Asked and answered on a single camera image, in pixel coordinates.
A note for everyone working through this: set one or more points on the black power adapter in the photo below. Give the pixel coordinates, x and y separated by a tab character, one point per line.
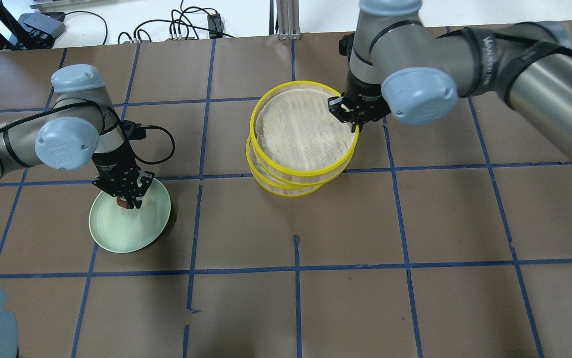
215	25

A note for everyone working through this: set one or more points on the aluminium frame post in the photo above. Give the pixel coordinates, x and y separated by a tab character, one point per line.
288	25

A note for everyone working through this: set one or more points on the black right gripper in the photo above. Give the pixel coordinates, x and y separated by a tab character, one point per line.
363	94

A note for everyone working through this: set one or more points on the light green plate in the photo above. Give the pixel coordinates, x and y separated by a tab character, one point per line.
121	230

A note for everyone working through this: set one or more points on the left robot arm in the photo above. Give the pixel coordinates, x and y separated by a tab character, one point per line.
80	128

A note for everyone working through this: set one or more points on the yellow steamer layer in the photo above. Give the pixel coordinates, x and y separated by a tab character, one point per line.
296	138
282	185

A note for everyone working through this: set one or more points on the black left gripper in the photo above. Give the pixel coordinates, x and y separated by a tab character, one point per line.
113	166

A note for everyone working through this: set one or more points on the brown bun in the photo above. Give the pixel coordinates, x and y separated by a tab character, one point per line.
127	205

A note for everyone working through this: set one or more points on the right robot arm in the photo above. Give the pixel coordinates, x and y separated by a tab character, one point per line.
395	67

